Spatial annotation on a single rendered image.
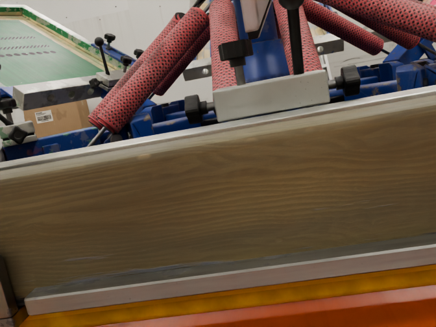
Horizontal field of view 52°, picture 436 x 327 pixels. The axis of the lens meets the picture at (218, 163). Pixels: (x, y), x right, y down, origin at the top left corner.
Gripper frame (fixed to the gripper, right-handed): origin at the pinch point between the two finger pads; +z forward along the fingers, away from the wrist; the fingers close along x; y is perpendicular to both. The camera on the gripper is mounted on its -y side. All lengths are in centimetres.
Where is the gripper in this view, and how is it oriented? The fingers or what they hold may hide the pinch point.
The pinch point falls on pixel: (264, 5)
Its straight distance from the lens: 23.1
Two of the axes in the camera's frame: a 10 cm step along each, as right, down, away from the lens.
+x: -0.9, 2.1, -9.7
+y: -9.8, 1.5, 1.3
